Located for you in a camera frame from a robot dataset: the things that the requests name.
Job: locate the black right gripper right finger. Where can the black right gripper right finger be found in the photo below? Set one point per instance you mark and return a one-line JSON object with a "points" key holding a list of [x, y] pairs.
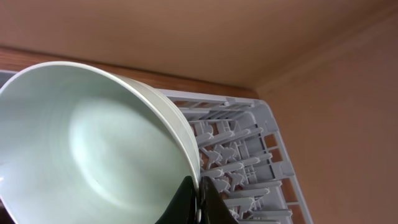
{"points": [[212, 206]]}

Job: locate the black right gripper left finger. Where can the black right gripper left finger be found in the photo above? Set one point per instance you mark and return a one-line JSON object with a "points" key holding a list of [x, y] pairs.
{"points": [[182, 208]]}

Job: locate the grey dishwasher rack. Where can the grey dishwasher rack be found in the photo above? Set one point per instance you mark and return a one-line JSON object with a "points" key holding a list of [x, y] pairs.
{"points": [[242, 151]]}

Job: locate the green bowl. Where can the green bowl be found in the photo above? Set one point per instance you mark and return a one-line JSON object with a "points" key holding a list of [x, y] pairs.
{"points": [[81, 145]]}

